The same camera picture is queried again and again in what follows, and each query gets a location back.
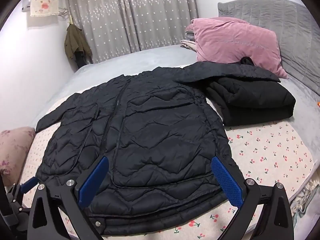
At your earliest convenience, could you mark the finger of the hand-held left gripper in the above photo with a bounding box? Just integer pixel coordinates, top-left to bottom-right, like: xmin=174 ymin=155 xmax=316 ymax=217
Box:
xmin=7 ymin=176 xmax=38 ymax=207

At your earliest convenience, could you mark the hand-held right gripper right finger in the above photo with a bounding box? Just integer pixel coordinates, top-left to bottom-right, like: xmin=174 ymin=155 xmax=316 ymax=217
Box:
xmin=211 ymin=156 xmax=294 ymax=240

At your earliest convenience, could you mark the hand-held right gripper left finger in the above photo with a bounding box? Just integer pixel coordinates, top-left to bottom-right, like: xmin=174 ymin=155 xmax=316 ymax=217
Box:
xmin=26 ymin=156 xmax=110 ymax=240

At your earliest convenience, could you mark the black quilted puffer jacket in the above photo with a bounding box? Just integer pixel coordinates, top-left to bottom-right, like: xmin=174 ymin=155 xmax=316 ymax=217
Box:
xmin=35 ymin=61 xmax=282 ymax=235

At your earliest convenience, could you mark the stack of folded clothes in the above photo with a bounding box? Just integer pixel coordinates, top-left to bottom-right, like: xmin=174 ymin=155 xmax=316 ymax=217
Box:
xmin=180 ymin=29 xmax=198 ymax=53

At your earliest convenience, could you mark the pink floral pillow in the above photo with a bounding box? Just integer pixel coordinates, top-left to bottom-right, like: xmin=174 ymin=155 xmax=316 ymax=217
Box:
xmin=0 ymin=127 xmax=36 ymax=187

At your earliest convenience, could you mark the cherry print bed sheet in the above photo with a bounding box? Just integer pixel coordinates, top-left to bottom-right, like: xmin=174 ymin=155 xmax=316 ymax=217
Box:
xmin=19 ymin=120 xmax=314 ymax=240

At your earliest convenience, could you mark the fringed cloth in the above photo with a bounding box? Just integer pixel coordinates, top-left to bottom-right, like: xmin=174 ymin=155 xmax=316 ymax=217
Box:
xmin=290 ymin=179 xmax=320 ymax=222

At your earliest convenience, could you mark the folded black garment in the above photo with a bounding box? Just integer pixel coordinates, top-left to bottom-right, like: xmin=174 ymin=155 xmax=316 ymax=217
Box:
xmin=206 ymin=76 xmax=297 ymax=127

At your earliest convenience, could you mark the olive hanging jacket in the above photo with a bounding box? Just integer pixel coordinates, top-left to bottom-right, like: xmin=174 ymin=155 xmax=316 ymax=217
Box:
xmin=64 ymin=24 xmax=93 ymax=68

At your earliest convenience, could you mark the pink velvet pillow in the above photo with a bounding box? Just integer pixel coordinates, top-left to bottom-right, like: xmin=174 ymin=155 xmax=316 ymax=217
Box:
xmin=184 ymin=17 xmax=289 ymax=79

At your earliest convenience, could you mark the grey star-patterned curtain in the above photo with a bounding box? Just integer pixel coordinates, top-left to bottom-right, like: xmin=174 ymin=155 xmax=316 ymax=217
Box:
xmin=65 ymin=0 xmax=199 ymax=64

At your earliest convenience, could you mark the grey quilted headboard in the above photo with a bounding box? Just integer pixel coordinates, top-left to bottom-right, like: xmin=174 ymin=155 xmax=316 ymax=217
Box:
xmin=217 ymin=0 xmax=320 ymax=98

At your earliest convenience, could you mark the printed air conditioner cover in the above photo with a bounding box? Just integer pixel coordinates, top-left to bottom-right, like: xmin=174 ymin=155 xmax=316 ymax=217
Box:
xmin=30 ymin=0 xmax=60 ymax=17

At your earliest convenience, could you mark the white air conditioner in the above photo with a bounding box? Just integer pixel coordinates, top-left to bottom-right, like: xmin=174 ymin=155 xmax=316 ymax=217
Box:
xmin=21 ymin=0 xmax=62 ymax=12

